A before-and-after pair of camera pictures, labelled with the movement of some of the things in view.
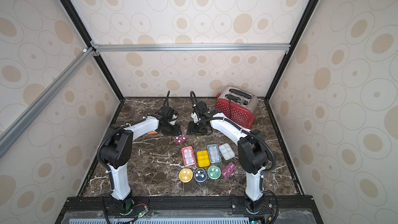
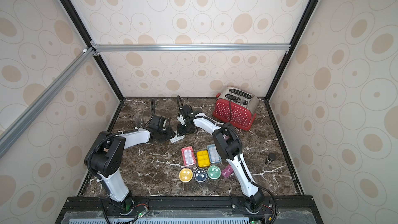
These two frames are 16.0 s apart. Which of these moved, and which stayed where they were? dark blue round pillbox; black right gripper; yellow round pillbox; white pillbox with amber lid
Moved: black right gripper
Stayed: yellow round pillbox; white pillbox with amber lid; dark blue round pillbox
